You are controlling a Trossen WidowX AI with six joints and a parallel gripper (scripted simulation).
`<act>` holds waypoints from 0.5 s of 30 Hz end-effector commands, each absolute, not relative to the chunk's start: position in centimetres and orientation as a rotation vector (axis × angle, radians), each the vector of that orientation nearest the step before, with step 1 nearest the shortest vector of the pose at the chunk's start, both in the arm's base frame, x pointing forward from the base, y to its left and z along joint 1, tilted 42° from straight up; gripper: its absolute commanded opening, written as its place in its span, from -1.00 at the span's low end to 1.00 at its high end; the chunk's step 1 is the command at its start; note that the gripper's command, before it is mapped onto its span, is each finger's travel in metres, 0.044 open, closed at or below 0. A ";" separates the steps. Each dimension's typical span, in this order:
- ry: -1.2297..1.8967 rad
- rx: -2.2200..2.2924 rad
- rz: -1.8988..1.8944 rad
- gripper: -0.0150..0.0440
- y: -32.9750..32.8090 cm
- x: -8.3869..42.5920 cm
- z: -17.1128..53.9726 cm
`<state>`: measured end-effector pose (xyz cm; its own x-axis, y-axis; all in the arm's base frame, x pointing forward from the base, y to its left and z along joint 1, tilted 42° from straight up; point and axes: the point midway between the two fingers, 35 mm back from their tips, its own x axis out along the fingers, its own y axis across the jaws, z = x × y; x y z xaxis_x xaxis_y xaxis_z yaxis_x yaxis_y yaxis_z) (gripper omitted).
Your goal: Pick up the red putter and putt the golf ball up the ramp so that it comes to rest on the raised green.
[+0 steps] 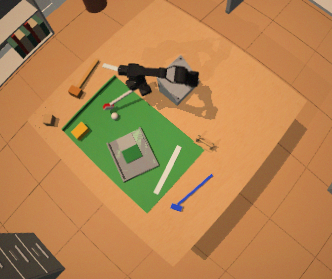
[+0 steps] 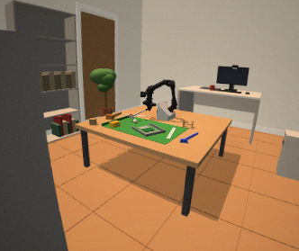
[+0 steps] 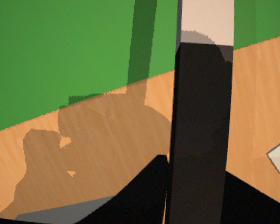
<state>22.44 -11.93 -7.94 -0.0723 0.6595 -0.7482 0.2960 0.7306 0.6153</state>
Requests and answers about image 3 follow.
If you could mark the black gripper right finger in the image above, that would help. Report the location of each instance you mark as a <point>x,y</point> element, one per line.
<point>243,204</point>

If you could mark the green putting mat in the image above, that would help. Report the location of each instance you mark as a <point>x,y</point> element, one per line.
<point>57,52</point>

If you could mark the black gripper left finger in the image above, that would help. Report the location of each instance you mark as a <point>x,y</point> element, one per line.
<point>142,201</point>

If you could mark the cream flat bar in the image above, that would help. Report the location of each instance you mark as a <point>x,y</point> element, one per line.
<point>274,155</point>

